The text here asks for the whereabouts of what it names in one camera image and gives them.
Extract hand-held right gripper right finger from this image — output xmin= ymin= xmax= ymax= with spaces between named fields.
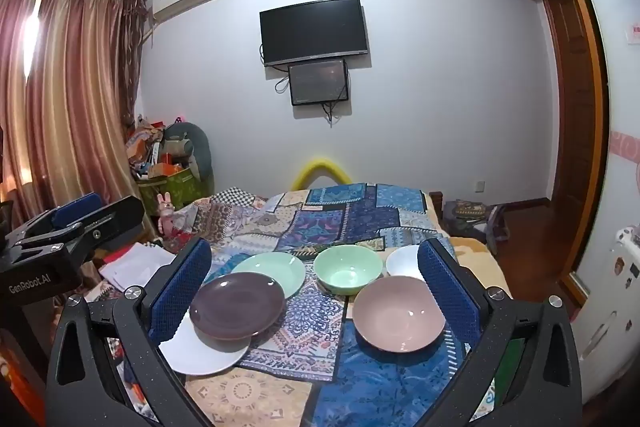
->
xmin=417 ymin=238 xmax=583 ymax=427

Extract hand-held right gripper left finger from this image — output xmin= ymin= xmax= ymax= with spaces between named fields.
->
xmin=45 ymin=238 xmax=213 ymax=427

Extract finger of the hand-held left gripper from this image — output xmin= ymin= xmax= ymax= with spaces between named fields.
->
xmin=4 ymin=193 xmax=103 ymax=248
xmin=22 ymin=196 xmax=147 ymax=265

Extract white bowl with black spots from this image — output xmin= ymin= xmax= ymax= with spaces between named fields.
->
xmin=385 ymin=245 xmax=426 ymax=283

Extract pink bowl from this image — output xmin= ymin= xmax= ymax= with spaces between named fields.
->
xmin=352 ymin=276 xmax=446 ymax=354

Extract purple plate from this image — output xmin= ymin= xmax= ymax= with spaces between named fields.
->
xmin=189 ymin=272 xmax=287 ymax=340

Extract white plate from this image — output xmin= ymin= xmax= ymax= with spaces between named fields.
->
xmin=157 ymin=314 xmax=252 ymax=376

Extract green bowl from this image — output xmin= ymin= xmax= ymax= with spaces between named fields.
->
xmin=313 ymin=245 xmax=383 ymax=295

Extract green plate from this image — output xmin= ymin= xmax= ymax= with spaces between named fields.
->
xmin=231 ymin=252 xmax=306 ymax=300

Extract white paper sheets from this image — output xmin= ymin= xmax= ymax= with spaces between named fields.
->
xmin=100 ymin=242 xmax=176 ymax=293

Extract pink rabbit toy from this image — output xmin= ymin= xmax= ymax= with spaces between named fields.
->
xmin=156 ymin=192 xmax=178 ymax=235

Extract green cardboard box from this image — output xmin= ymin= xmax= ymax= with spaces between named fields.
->
xmin=137 ymin=167 xmax=211 ymax=218

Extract patterned floor bag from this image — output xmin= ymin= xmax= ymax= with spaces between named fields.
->
xmin=444 ymin=199 xmax=488 ymax=238

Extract pile of boxes and bags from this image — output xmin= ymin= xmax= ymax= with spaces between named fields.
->
xmin=125 ymin=114 xmax=196 ymax=180

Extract purple bag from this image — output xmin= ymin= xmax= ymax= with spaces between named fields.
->
xmin=482 ymin=204 xmax=511 ymax=255

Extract brown striped curtain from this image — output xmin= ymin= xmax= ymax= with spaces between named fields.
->
xmin=0 ymin=0 xmax=151 ymax=248

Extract patchwork printed blanket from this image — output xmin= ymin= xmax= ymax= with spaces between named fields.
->
xmin=100 ymin=182 xmax=506 ymax=427

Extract yellow foam noodle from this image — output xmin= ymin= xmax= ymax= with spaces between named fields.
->
xmin=291 ymin=155 xmax=353 ymax=190

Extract dark wooden door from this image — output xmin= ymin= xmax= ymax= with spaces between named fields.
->
xmin=540 ymin=0 xmax=608 ymax=298

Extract white sliding wardrobe door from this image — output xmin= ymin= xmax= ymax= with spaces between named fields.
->
xmin=552 ymin=0 xmax=640 ymax=403

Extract wooden bed frame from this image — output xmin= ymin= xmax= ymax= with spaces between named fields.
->
xmin=429 ymin=191 xmax=446 ymax=233

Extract small black wall monitor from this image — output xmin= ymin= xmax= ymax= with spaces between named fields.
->
xmin=287 ymin=59 xmax=349 ymax=106

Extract black wall television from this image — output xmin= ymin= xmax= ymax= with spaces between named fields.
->
xmin=259 ymin=0 xmax=370 ymax=68

